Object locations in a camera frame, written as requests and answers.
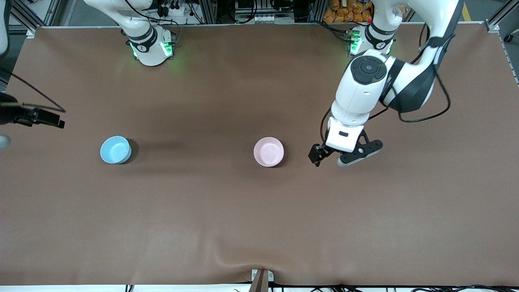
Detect pink bowl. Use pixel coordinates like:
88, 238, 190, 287
254, 137, 285, 167

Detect blue bowl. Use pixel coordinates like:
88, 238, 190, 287
100, 135, 132, 165

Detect brown table mat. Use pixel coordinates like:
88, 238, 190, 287
0, 24, 519, 286

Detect orange snack packets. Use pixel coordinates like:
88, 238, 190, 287
323, 0, 374, 24

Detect white power strip black plugs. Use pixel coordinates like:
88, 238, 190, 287
156, 0, 188, 17

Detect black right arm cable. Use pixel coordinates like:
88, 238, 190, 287
0, 67, 66, 113

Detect aluminium frame profile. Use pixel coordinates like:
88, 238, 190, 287
485, 4, 519, 84
7, 0, 42, 34

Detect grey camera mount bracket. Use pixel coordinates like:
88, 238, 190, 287
249, 268, 275, 292

